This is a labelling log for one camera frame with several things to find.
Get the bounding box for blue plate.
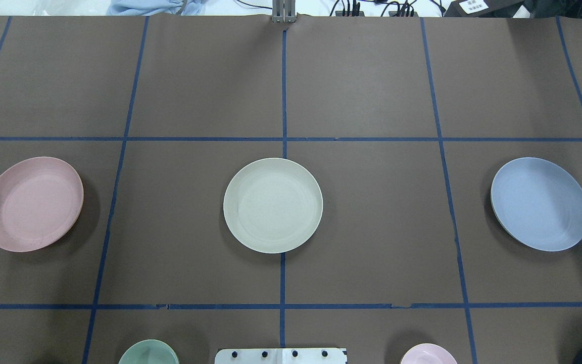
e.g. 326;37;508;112
490;157;582;252

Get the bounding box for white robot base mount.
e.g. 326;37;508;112
214;348;348;363

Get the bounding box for black box with label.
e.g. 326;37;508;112
444;1;525;18

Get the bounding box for grey metal camera post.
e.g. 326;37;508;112
272;0;297;23

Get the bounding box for light blue cloth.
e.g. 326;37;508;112
106;1;205;16

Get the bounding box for green bowl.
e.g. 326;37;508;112
118;339;180;364

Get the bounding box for pink plate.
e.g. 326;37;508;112
0;156;84;252

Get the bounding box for black cables on floor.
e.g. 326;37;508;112
235;0;446;18

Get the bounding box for cream white plate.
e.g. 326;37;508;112
222;158;324;254

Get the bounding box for pink bowl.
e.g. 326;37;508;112
400;343;457;364

